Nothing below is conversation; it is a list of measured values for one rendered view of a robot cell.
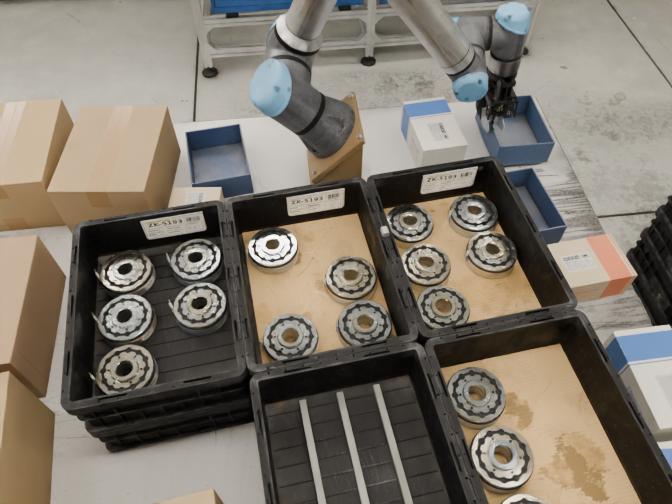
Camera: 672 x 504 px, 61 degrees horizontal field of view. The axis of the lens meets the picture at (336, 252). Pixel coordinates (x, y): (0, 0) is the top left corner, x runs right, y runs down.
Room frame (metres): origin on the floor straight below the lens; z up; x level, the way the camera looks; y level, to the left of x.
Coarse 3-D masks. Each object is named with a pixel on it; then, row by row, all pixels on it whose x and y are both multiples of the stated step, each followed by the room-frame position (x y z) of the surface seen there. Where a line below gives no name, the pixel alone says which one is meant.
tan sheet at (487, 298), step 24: (432, 216) 0.82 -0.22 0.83; (432, 240) 0.75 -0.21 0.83; (456, 240) 0.75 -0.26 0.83; (456, 264) 0.69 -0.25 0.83; (456, 288) 0.63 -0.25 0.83; (480, 288) 0.63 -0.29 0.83; (504, 288) 0.63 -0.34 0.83; (528, 288) 0.63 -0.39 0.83; (480, 312) 0.57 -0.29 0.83; (504, 312) 0.57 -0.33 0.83
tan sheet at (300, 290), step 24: (312, 240) 0.75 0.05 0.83; (336, 240) 0.75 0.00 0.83; (360, 240) 0.75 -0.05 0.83; (312, 264) 0.69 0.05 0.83; (264, 288) 0.63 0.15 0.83; (288, 288) 0.63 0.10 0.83; (312, 288) 0.63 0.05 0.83; (264, 312) 0.57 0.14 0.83; (288, 312) 0.57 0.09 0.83; (312, 312) 0.57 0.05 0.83; (336, 312) 0.57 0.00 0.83; (336, 336) 0.52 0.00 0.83; (264, 360) 0.47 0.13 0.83
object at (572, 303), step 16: (464, 160) 0.89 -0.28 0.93; (480, 160) 0.89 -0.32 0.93; (496, 160) 0.89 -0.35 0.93; (384, 176) 0.85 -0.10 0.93; (400, 176) 0.85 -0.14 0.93; (512, 192) 0.80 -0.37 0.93; (384, 224) 0.71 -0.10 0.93; (528, 224) 0.71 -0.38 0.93; (400, 256) 0.64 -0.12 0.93; (544, 256) 0.64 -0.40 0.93; (400, 272) 0.60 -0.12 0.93; (560, 272) 0.60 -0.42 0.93; (416, 304) 0.53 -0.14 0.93; (560, 304) 0.53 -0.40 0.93; (576, 304) 0.53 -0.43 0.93; (416, 320) 0.50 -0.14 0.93; (480, 320) 0.50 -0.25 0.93; (496, 320) 0.50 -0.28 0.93; (512, 320) 0.50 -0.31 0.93; (432, 336) 0.46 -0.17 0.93
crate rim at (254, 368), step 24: (264, 192) 0.80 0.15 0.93; (288, 192) 0.80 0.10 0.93; (384, 240) 0.67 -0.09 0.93; (240, 264) 0.62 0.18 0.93; (240, 288) 0.56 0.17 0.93; (240, 312) 0.51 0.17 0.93; (408, 312) 0.51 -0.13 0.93; (408, 336) 0.46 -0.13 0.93; (288, 360) 0.42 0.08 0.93; (312, 360) 0.42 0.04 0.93
